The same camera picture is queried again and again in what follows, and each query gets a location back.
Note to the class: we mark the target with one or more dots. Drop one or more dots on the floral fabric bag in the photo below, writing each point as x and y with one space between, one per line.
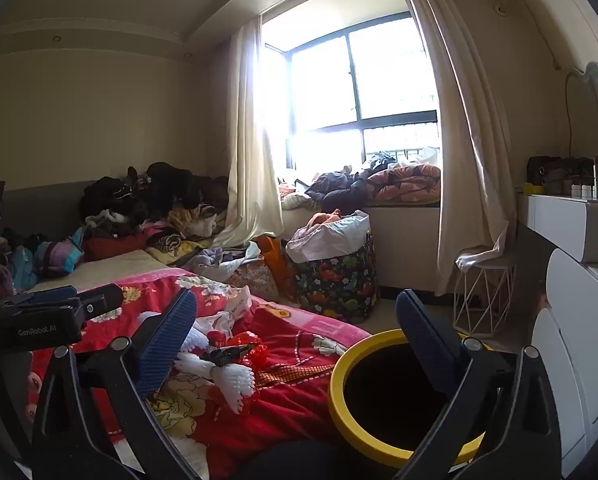
254 277

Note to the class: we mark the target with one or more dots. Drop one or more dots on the lilac white cloth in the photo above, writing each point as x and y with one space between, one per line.
219 262

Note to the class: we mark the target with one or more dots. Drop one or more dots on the cream curtain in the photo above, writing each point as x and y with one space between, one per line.
464 160
249 160

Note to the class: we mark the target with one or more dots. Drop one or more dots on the yellow rimmed black trash bin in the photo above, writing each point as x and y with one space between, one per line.
339 390

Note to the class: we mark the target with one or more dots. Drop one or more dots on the blue striped cloth bundle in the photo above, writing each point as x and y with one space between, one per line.
59 257

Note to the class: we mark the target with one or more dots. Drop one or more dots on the yellow black patterned cloth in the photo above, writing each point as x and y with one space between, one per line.
179 247

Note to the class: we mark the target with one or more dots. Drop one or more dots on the grey upholstered bed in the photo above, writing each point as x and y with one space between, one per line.
39 210

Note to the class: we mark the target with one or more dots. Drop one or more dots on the red floral blanket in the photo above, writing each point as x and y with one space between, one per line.
289 395

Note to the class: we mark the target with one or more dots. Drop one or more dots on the mirror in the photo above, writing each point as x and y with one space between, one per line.
586 110

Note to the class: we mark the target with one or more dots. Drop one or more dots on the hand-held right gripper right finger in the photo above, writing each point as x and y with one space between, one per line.
419 330

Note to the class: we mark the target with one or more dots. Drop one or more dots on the red plastic bag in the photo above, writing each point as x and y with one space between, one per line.
251 355

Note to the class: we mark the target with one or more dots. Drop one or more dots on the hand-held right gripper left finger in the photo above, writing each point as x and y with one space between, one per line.
164 345

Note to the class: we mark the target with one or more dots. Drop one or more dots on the pile of dark clothes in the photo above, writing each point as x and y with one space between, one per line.
169 185

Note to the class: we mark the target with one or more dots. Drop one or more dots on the yellow item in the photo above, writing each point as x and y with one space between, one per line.
533 190

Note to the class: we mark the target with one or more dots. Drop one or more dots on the dark jacket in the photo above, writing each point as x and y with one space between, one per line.
334 185

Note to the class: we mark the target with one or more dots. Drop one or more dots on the red cloth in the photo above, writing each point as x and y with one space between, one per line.
114 247

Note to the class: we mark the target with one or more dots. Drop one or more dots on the orange bag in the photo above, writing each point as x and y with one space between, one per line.
274 260

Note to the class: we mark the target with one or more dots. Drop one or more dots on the orange patterned quilt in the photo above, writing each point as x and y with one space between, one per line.
409 182

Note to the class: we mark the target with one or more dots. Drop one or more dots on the white dresser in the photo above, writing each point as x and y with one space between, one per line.
574 310

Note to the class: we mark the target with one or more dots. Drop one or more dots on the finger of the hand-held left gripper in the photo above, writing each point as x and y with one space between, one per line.
49 294
101 302

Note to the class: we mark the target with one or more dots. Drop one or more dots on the dinosaur print storage bag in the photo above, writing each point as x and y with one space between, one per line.
339 285

